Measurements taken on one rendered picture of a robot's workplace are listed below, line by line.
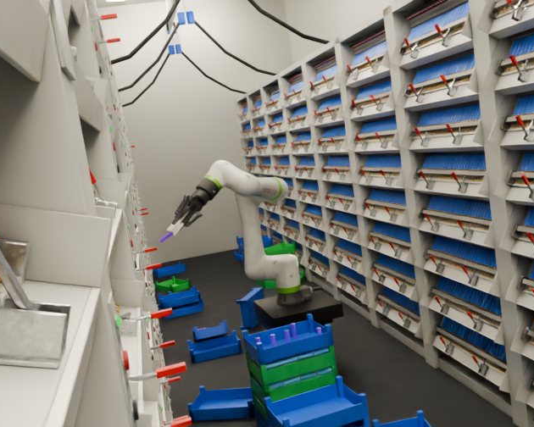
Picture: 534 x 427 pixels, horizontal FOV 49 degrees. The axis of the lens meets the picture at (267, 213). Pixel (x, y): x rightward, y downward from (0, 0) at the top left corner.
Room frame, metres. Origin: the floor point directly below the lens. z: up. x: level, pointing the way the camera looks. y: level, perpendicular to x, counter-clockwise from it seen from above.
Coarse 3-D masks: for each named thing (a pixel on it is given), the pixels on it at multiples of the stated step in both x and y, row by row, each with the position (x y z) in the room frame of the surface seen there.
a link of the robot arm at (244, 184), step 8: (232, 176) 2.61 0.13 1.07; (240, 176) 2.60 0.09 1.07; (248, 176) 2.60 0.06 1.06; (232, 184) 2.60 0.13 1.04; (240, 184) 2.58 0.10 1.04; (248, 184) 2.58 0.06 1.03; (256, 184) 2.61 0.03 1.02; (264, 184) 2.74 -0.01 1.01; (272, 184) 2.84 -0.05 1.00; (240, 192) 2.60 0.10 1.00; (248, 192) 2.59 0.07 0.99; (256, 192) 2.65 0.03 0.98; (264, 192) 2.76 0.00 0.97; (272, 192) 2.84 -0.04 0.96
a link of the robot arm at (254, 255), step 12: (240, 204) 3.05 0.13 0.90; (252, 204) 3.04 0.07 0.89; (240, 216) 3.07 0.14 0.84; (252, 216) 3.04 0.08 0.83; (252, 228) 3.04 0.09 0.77; (252, 240) 3.04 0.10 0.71; (252, 252) 3.03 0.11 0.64; (264, 252) 3.07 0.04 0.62; (252, 264) 3.03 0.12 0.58; (264, 264) 3.01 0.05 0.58; (252, 276) 3.03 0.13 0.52; (264, 276) 3.01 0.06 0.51
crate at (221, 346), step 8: (224, 336) 3.53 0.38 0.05; (232, 336) 3.54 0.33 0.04; (192, 344) 3.49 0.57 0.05; (200, 344) 3.50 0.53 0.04; (208, 344) 3.51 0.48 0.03; (216, 344) 3.52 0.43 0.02; (224, 344) 3.53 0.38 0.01; (232, 344) 3.51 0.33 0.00; (240, 344) 3.36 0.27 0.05; (192, 352) 3.30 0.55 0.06; (200, 352) 3.31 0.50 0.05; (208, 352) 3.32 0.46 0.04; (216, 352) 3.33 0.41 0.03; (224, 352) 3.33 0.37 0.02; (232, 352) 3.34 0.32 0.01; (240, 352) 3.35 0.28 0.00; (192, 360) 3.30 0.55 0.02; (200, 360) 3.31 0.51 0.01
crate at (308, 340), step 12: (288, 324) 2.33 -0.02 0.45; (300, 324) 2.35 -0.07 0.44; (312, 324) 2.34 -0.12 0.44; (252, 336) 2.28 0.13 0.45; (264, 336) 2.30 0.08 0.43; (276, 336) 2.31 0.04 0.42; (300, 336) 2.31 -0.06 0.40; (312, 336) 2.15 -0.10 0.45; (324, 336) 2.16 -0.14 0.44; (252, 348) 2.16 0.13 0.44; (264, 348) 2.24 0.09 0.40; (276, 348) 2.10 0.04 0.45; (288, 348) 2.12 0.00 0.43; (300, 348) 2.13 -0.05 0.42; (312, 348) 2.15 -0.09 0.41; (264, 360) 2.09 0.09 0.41; (276, 360) 2.10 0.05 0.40
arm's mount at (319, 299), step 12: (264, 300) 3.11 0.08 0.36; (312, 300) 2.99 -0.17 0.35; (324, 300) 2.96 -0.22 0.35; (336, 300) 2.93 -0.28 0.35; (264, 312) 2.92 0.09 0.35; (276, 312) 2.87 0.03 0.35; (288, 312) 2.85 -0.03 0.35; (300, 312) 2.82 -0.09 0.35; (312, 312) 2.83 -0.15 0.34; (324, 312) 2.85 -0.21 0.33; (336, 312) 2.86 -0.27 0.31; (276, 324) 2.78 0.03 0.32
